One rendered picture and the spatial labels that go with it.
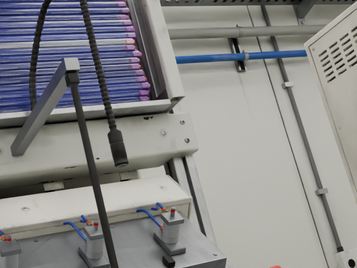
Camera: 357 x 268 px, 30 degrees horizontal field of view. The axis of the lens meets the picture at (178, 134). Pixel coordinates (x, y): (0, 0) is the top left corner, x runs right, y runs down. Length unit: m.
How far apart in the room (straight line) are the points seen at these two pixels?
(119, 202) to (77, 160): 0.09
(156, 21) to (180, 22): 1.99
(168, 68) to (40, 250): 0.36
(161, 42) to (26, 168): 0.30
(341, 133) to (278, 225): 1.13
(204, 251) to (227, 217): 1.91
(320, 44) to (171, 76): 0.92
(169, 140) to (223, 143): 1.86
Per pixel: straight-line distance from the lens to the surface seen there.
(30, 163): 0.98
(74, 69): 0.72
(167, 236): 0.90
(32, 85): 0.96
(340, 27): 1.87
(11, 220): 0.92
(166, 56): 1.08
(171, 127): 1.08
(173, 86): 1.06
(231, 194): 2.86
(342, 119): 1.88
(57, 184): 1.07
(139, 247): 0.91
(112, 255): 0.68
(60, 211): 0.94
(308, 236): 3.02
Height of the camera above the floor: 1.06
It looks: 15 degrees up
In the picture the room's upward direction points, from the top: 15 degrees counter-clockwise
